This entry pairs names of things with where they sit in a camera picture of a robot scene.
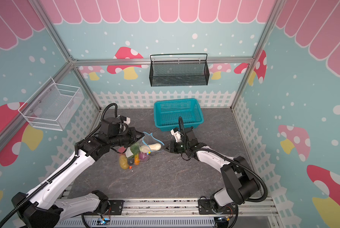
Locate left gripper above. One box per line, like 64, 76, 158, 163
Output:
108, 127, 145, 148

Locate red pepper toy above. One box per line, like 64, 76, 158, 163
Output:
117, 147, 126, 154

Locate green leafy vegetable toy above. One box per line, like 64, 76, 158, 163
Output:
130, 143, 141, 155

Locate clear zip top bag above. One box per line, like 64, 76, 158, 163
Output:
117, 132, 165, 170

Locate yellow potato toy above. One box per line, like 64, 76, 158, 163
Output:
119, 155, 129, 170

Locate white radish toy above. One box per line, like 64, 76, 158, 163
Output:
140, 143, 162, 154

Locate teal plastic basket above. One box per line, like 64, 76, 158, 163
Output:
153, 98, 204, 132

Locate purple onion toy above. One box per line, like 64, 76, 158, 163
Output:
139, 152, 150, 161

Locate orange carrot toy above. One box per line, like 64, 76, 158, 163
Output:
134, 154, 140, 165

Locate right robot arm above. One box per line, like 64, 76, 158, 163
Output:
165, 127, 268, 214

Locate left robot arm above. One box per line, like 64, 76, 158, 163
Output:
0, 117, 144, 228

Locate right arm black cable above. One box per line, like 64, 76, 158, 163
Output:
178, 116, 268, 203

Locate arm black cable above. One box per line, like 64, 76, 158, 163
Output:
178, 116, 268, 203
0, 103, 119, 228

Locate white wire wall basket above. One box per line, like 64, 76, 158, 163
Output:
18, 78, 84, 131

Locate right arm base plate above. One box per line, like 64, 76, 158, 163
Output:
198, 197, 238, 215

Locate black mesh wall basket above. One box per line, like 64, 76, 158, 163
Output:
149, 53, 210, 87

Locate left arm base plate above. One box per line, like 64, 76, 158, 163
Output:
84, 199, 124, 216

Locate aluminium front rail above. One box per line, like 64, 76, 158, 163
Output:
43, 196, 279, 219

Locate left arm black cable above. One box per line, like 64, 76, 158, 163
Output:
0, 103, 119, 228

